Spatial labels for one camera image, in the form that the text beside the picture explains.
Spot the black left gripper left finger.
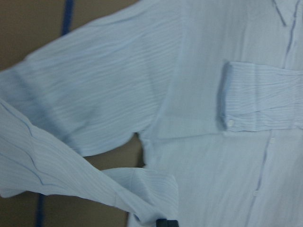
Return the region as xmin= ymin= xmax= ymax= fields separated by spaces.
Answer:
xmin=156 ymin=219 xmax=167 ymax=227

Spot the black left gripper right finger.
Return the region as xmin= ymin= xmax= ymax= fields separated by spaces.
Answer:
xmin=167 ymin=220 xmax=178 ymax=227

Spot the light blue button shirt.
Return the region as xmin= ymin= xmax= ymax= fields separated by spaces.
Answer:
xmin=0 ymin=0 xmax=303 ymax=227

